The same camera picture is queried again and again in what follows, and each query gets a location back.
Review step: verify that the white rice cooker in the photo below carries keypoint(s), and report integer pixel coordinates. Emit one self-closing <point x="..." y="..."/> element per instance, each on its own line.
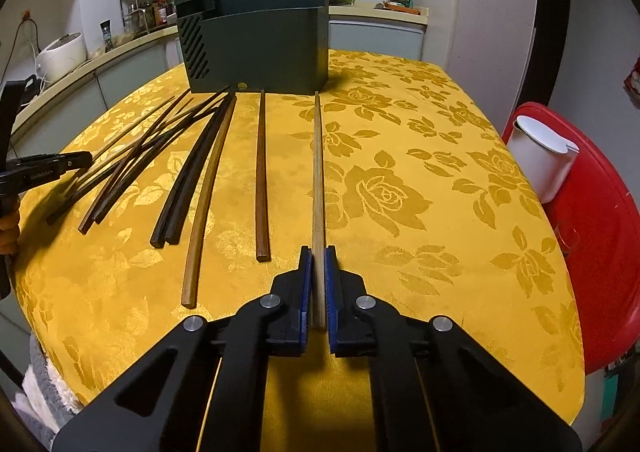
<point x="61" y="57"/>

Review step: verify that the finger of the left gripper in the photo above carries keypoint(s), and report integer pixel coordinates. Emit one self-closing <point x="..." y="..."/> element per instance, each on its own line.
<point x="26" y="173"/>

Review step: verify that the red plastic stool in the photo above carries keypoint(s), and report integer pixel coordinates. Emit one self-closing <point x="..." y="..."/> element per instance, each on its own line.
<point x="597" y="226"/>

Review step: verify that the white lidded container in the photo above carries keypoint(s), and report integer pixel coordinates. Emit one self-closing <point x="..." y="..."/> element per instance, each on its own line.
<point x="544" y="156"/>

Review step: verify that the dark long chopstick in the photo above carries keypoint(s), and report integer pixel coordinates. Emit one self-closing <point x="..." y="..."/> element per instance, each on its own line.
<point x="144" y="150"/>

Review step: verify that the black chopstick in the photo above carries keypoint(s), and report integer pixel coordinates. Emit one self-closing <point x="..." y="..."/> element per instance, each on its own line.
<point x="192" y="171"/>

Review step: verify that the red hanging decoration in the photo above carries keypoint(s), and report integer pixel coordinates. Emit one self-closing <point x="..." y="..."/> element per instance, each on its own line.
<point x="632" y="84"/>

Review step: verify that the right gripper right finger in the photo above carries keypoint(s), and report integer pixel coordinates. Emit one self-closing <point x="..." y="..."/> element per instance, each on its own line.
<point x="348" y="335"/>

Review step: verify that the dark green utensil holder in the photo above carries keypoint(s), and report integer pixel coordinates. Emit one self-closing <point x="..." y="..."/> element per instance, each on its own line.
<point x="279" y="46"/>

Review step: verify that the tan wooden chopstick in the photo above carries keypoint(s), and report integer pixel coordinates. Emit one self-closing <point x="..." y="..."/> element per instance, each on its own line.
<point x="318" y="226"/>

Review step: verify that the yellow floral tablecloth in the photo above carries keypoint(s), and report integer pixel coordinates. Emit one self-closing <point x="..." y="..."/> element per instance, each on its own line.
<point x="362" y="269"/>

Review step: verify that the brown thin chopstick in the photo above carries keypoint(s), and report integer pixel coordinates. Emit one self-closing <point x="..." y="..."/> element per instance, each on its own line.
<point x="263" y="253"/>

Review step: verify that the dark brown chopstick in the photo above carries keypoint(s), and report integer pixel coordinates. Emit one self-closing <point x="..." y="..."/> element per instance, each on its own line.
<point x="177" y="186"/>

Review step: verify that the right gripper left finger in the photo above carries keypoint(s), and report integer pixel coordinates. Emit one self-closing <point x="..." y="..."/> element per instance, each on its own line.
<point x="288" y="331"/>

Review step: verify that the reddish brown chopstick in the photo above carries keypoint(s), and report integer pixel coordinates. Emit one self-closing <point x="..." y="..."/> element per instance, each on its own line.
<point x="189" y="295"/>

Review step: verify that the person's hand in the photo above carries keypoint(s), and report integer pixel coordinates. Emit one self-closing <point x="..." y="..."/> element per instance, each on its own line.
<point x="10" y="229"/>

